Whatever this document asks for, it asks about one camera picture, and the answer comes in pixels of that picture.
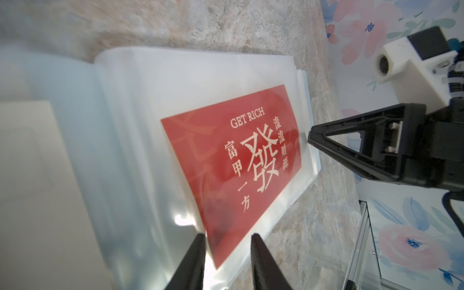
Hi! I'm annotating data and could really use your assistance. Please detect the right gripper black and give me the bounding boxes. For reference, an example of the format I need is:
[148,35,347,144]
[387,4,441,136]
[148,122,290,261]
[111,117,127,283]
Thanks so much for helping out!
[308,97,464,192]

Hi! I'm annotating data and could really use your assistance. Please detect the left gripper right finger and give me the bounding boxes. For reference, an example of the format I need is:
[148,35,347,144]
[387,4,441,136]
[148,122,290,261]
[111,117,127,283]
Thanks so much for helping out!
[251,233,292,290]

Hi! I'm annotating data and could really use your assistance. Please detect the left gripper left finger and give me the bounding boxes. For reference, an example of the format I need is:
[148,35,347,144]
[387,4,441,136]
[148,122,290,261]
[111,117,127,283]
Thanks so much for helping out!
[165,233,207,290]

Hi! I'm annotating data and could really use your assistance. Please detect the red card get rich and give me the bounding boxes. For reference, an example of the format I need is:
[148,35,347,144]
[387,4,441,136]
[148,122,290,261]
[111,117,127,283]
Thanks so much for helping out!
[161,85,302,267]

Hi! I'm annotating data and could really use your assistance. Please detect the cream card inside album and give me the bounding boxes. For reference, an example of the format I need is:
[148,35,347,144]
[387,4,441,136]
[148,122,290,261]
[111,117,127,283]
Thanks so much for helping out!
[1,101,113,290]

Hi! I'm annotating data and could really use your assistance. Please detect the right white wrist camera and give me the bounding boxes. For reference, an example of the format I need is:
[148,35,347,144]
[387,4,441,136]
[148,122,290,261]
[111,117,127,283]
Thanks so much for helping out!
[373,26,464,113]

